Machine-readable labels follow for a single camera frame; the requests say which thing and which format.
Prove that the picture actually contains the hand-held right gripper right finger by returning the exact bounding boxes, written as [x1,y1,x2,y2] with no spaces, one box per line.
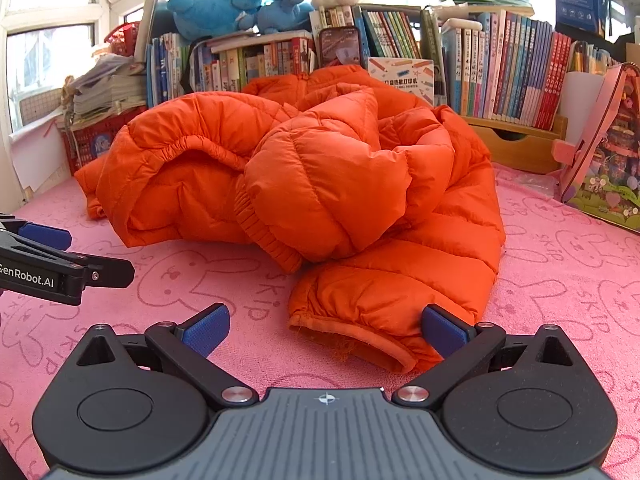
[391,304,576,409]

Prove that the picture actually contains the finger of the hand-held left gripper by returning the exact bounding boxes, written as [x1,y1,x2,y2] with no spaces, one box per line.
[64,255,136,289]
[0,214,72,252]

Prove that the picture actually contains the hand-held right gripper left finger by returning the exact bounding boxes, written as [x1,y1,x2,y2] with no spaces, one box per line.
[75,302,260,409]

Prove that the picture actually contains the orange down jacket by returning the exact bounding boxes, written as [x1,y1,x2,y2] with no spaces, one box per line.
[74,66,507,375]

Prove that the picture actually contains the white poster paper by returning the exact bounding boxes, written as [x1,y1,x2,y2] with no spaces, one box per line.
[10,115,72,201]

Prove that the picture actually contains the red plastic crate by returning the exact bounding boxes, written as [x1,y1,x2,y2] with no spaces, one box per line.
[62,110,151,177]

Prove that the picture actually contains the grid cutting mat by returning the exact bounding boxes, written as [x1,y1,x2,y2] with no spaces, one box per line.
[17,95,66,133]

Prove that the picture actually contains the wooden drawer organizer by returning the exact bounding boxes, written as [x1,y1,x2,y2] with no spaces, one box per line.
[462,115,569,175]

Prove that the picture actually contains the red mesh basket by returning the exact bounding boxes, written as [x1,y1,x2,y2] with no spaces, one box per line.
[102,22,142,58]

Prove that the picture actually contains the grey board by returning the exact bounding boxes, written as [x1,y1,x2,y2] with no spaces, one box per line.
[135,0,171,63]

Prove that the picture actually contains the pink toy box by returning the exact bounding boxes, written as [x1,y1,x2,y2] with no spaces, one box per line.
[552,62,640,233]

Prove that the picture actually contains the row of thick books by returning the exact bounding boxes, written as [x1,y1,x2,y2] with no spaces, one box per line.
[192,32,317,93]

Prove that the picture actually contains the white box with pencil print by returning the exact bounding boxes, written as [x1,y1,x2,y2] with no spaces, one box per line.
[367,57,435,107]

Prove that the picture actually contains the row of colourful slim books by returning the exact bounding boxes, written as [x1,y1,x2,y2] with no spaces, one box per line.
[440,10,573,131]

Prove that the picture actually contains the large light blue plush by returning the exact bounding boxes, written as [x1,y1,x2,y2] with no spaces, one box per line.
[166,0,266,46]

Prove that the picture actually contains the flat white booklets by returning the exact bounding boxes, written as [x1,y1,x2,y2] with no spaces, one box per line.
[207,30,313,54]

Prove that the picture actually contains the row of slim green books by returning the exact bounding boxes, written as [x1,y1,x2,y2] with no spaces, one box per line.
[357,5,426,60]

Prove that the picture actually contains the black smartphone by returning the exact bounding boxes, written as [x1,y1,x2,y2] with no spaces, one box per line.
[318,26,362,68]

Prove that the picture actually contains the small dark blue plush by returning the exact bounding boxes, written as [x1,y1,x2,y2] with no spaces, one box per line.
[237,0,316,34]

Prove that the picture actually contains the row of small books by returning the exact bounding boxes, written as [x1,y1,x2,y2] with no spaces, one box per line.
[309,5,359,31]

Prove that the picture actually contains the black strap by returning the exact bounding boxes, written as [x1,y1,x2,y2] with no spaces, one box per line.
[179,42,201,92]

